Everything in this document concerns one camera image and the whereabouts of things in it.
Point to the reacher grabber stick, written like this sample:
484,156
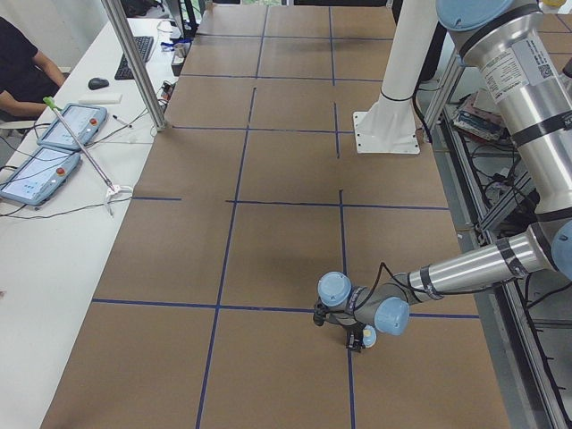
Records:
112,189

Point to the lower teach pendant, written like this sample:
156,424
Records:
38,179

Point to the black computer mouse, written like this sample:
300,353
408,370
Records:
98,83

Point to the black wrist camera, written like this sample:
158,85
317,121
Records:
320,314

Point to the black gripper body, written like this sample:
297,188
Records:
353,338

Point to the teach pendant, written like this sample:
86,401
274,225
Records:
38,179
85,122

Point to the black marker pen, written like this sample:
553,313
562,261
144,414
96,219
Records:
123,123

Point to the aluminium frame post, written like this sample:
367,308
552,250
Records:
120,24

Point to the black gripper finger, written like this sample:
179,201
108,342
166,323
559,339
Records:
354,348

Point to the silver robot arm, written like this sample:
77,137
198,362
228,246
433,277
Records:
521,157

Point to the stack of books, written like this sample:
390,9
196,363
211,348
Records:
478,115

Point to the seated person black shirt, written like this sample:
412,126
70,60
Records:
27,76

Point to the upper teach pendant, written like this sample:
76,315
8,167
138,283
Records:
85,122

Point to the brown paper table cover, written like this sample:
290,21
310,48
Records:
202,317

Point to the blue white call bell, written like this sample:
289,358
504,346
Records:
369,337

